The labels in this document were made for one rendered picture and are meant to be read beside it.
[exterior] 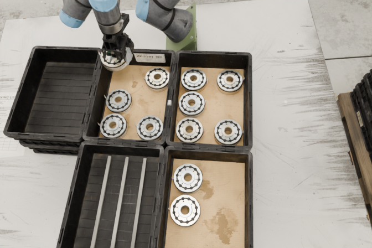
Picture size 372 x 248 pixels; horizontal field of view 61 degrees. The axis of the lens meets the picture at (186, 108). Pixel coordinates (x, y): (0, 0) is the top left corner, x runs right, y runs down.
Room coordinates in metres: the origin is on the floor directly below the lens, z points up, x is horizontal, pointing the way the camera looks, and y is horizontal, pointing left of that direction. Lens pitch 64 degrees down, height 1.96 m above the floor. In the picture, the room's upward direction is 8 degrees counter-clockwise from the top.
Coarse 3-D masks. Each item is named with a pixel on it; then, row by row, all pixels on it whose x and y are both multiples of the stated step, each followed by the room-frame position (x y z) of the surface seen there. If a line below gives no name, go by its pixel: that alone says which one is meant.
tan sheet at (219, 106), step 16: (192, 80) 0.67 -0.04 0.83; (208, 80) 0.65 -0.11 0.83; (208, 96) 0.58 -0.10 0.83; (224, 96) 0.57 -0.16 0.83; (240, 96) 0.56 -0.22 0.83; (208, 112) 0.51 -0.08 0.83; (224, 112) 0.50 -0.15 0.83; (240, 112) 0.49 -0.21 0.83; (208, 128) 0.44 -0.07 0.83; (240, 144) 0.36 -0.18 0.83
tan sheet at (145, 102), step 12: (120, 72) 0.76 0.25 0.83; (132, 72) 0.75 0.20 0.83; (144, 72) 0.74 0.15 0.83; (120, 84) 0.70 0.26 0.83; (132, 84) 0.69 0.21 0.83; (144, 84) 0.68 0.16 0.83; (132, 96) 0.63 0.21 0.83; (144, 96) 0.62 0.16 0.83; (156, 96) 0.61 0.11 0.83; (132, 108) 0.58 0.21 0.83; (144, 108) 0.57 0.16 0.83; (156, 108) 0.56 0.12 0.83; (132, 120) 0.52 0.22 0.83; (132, 132) 0.47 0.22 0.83
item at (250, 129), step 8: (176, 56) 0.72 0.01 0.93; (248, 56) 0.68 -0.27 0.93; (176, 64) 0.69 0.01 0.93; (248, 64) 0.64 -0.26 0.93; (176, 72) 0.65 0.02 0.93; (248, 72) 0.61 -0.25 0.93; (176, 80) 0.62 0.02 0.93; (248, 80) 0.57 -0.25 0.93; (248, 88) 0.54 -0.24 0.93; (248, 96) 0.51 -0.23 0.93; (248, 104) 0.48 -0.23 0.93; (248, 112) 0.44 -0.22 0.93; (168, 120) 0.46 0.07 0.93; (248, 120) 0.42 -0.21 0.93; (168, 128) 0.43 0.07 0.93; (248, 128) 0.38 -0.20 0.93; (168, 136) 0.40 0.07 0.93; (248, 136) 0.36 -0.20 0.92; (168, 144) 0.37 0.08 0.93; (176, 144) 0.36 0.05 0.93; (184, 144) 0.36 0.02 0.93; (200, 144) 0.35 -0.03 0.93; (208, 144) 0.35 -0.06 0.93; (216, 144) 0.34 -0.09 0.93; (224, 144) 0.34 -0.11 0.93; (248, 144) 0.33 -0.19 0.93
